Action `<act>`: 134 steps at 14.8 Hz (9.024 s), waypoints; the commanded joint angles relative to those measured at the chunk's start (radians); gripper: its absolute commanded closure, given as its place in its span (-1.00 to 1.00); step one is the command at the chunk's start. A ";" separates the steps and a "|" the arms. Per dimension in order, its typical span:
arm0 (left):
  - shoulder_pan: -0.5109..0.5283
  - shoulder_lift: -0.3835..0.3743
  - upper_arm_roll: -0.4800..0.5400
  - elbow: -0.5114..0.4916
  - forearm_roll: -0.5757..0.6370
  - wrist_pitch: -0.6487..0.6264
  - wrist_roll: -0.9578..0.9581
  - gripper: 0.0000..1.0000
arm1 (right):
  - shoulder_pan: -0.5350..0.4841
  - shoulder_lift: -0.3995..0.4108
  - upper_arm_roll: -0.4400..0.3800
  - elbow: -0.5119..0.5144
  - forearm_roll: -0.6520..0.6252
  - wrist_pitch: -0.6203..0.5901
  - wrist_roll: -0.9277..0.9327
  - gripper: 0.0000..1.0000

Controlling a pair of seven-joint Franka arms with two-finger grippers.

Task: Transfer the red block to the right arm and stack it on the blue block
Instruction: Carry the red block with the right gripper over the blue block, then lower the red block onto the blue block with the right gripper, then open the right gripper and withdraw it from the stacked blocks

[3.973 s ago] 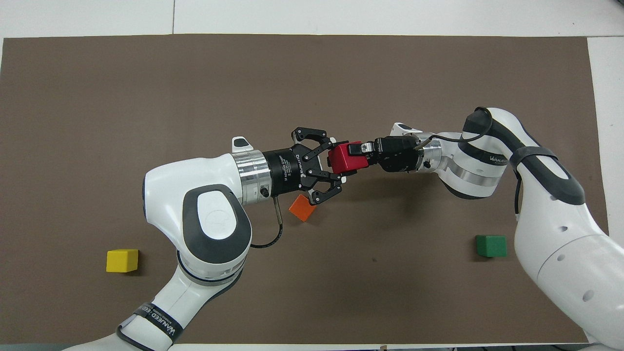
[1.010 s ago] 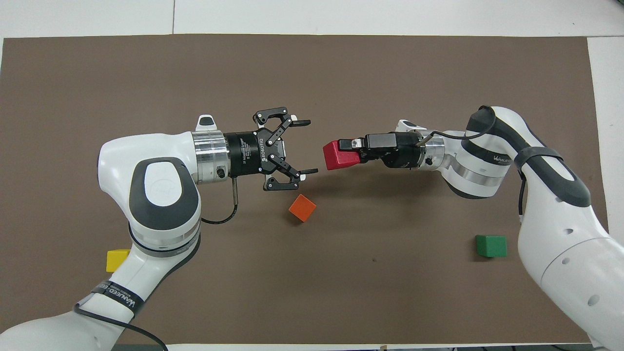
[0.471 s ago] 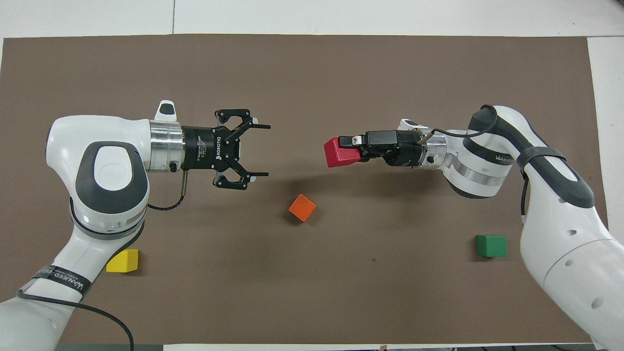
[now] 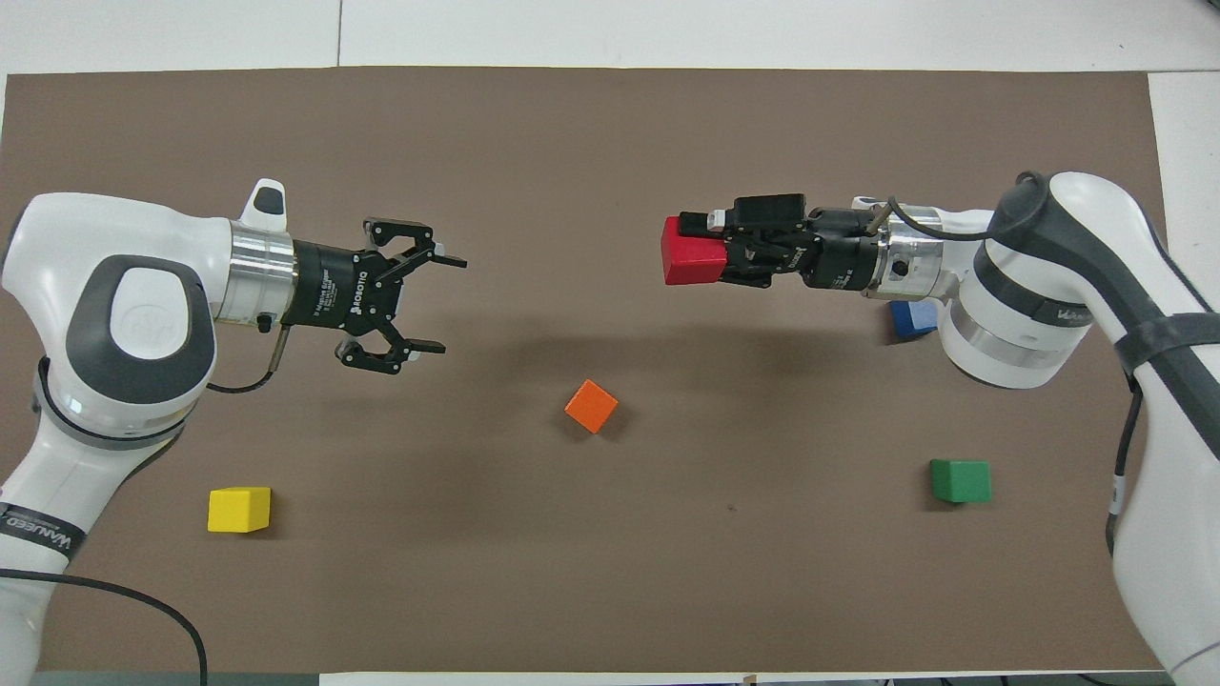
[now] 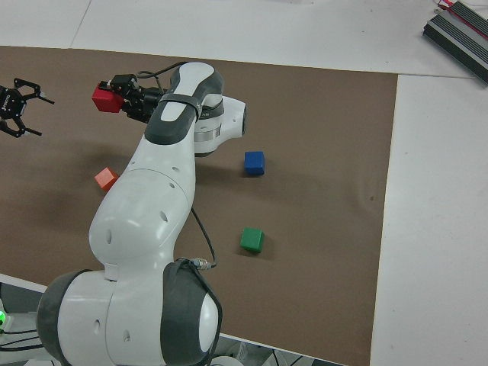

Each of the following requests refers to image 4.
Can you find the orange wooden block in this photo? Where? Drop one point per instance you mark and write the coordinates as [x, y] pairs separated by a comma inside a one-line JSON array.
[[591, 406]]

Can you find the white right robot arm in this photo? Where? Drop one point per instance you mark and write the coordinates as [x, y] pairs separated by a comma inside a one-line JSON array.
[[1048, 305]]

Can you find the blue wooden block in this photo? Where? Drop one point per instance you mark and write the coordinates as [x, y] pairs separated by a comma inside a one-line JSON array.
[[913, 319]]

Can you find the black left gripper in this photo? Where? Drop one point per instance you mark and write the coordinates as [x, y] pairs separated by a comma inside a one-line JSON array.
[[338, 291]]

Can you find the brown paper table mat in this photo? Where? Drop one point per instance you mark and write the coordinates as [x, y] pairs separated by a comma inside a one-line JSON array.
[[610, 143]]

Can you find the yellow wooden block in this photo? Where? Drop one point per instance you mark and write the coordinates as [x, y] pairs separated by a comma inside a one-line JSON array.
[[238, 510]]

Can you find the red wooden block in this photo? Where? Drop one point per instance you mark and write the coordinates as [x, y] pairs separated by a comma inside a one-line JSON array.
[[691, 257]]

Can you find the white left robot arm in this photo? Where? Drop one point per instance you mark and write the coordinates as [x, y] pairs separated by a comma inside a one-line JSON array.
[[95, 248]]

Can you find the green wooden block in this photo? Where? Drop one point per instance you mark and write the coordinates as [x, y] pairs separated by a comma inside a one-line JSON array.
[[961, 481]]

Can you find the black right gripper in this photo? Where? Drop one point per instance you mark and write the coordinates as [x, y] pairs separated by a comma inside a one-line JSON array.
[[843, 252]]

